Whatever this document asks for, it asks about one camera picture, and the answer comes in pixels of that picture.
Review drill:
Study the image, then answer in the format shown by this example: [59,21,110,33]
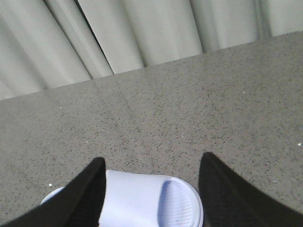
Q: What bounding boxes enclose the light blue slipper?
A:
[40,169,204,227]

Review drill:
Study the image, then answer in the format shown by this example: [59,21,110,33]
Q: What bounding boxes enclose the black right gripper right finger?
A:
[198,152,303,227]

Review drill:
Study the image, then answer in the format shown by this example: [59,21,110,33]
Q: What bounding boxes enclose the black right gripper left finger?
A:
[4,157,106,227]

